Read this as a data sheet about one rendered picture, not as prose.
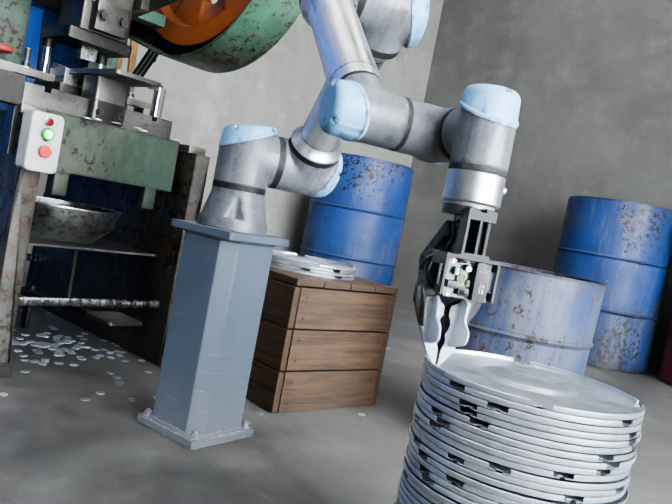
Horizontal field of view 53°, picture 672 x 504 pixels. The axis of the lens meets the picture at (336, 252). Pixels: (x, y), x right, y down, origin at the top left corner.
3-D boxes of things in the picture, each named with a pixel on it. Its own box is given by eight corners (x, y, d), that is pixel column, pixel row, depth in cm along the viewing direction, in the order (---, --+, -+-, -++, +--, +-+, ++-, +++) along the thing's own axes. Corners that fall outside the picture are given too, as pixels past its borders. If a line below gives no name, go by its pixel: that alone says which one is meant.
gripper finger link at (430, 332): (422, 369, 84) (437, 297, 84) (410, 358, 90) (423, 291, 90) (446, 373, 85) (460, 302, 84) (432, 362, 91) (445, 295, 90)
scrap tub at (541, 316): (592, 460, 183) (630, 287, 180) (527, 489, 151) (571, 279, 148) (459, 409, 210) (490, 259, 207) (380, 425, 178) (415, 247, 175)
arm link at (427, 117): (387, 99, 98) (424, 92, 88) (452, 117, 102) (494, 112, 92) (376, 153, 98) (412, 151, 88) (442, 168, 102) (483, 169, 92)
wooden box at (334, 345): (375, 405, 195) (398, 288, 193) (272, 413, 169) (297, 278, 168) (291, 365, 224) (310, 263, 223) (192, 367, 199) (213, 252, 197)
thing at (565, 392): (616, 385, 103) (617, 380, 103) (673, 440, 75) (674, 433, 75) (430, 344, 108) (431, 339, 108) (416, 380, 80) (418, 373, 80)
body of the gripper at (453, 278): (435, 299, 82) (455, 201, 81) (416, 289, 90) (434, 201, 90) (494, 309, 83) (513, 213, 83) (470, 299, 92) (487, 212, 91)
